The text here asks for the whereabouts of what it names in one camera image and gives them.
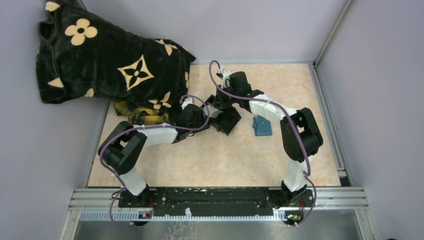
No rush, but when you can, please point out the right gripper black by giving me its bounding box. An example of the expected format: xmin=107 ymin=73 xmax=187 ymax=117
xmin=212 ymin=83 xmax=240 ymax=110

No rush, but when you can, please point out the black card box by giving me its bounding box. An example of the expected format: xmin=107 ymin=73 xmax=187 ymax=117
xmin=202 ymin=95 xmax=241 ymax=136

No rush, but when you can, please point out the blue card holder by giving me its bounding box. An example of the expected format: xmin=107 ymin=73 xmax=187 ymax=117
xmin=252 ymin=115 xmax=273 ymax=137

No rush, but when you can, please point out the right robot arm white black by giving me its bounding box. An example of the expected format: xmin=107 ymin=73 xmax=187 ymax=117
xmin=216 ymin=69 xmax=324 ymax=206

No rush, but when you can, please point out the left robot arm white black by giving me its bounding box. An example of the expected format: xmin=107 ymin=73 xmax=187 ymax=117
xmin=97 ymin=103 xmax=212 ymax=207

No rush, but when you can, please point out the yellow black plaid cloth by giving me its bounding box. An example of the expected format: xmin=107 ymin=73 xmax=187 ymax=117
xmin=113 ymin=101 xmax=169 ymax=126

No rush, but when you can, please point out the black floral plush blanket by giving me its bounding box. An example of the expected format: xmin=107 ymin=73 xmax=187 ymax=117
xmin=35 ymin=0 xmax=195 ymax=117

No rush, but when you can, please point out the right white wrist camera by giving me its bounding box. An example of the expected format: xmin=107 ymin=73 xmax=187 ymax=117
xmin=216 ymin=68 xmax=232 ymax=89

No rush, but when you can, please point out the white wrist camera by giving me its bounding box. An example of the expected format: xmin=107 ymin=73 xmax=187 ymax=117
xmin=181 ymin=97 xmax=194 ymax=110
xmin=216 ymin=68 xmax=232 ymax=89

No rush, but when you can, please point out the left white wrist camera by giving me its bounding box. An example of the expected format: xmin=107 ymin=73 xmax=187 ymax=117
xmin=181 ymin=97 xmax=194 ymax=110

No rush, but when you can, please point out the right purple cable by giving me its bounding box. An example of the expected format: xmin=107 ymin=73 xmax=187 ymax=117
xmin=208 ymin=60 xmax=318 ymax=228

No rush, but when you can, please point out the purple cable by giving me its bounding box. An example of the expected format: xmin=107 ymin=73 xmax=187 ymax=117
xmin=208 ymin=60 xmax=318 ymax=228
xmin=99 ymin=94 xmax=212 ymax=229

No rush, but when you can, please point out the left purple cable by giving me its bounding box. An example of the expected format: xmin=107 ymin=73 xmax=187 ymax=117
xmin=99 ymin=94 xmax=212 ymax=229

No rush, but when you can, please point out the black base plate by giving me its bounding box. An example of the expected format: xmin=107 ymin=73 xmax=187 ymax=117
xmin=118 ymin=187 xmax=315 ymax=217

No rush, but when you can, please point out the aluminium frame rail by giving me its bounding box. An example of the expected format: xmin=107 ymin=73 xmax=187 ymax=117
xmin=60 ymin=186 xmax=378 ymax=240

